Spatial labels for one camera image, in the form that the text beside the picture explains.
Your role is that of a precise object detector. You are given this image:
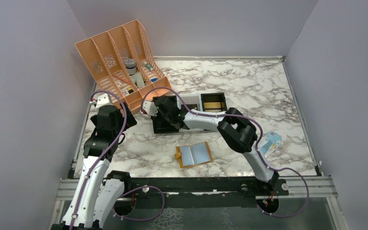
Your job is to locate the tan leather card holder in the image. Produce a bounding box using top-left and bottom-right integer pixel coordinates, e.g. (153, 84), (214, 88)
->
(174, 141), (214, 169)

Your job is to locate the light blue card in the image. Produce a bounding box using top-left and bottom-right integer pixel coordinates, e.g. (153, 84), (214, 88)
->
(179, 143), (211, 167)

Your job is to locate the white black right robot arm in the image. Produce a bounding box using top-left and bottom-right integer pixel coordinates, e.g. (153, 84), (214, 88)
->
(153, 96), (279, 190)

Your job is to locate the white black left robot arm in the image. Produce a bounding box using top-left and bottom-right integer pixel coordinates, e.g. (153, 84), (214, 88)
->
(51, 103), (137, 230)

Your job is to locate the gold credit card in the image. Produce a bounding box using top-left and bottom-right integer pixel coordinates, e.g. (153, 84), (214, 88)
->
(204, 102), (223, 111)

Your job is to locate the black left tray bin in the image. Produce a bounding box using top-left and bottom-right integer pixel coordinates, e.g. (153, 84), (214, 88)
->
(152, 96), (179, 134)

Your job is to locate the black tray bin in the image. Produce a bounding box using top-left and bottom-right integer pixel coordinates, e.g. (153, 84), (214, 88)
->
(200, 92), (228, 112)
(152, 96), (179, 134)

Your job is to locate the black right tray bin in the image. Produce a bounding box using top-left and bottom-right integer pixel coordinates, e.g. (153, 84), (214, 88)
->
(200, 92), (228, 112)

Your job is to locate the peach plastic desk organizer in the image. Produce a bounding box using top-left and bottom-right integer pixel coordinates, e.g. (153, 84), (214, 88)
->
(75, 20), (171, 114)

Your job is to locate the grey round jar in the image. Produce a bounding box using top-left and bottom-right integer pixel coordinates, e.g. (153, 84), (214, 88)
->
(124, 58), (137, 75)

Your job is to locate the clear blue packaged item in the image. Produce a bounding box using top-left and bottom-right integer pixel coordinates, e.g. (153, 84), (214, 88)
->
(258, 131), (282, 158)

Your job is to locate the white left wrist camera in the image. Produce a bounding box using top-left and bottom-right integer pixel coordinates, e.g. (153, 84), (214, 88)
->
(90, 93), (113, 111)

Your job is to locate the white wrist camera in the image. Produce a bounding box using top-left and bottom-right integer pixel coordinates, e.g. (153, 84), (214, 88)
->
(141, 101), (158, 116)
(90, 93), (113, 111)

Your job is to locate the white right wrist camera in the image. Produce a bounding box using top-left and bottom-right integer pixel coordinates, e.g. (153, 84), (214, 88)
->
(141, 101), (158, 116)

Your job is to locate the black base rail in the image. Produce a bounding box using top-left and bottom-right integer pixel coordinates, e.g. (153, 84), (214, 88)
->
(112, 176), (289, 214)

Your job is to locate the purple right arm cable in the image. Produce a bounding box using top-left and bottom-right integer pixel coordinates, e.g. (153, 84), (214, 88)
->
(140, 87), (310, 219)

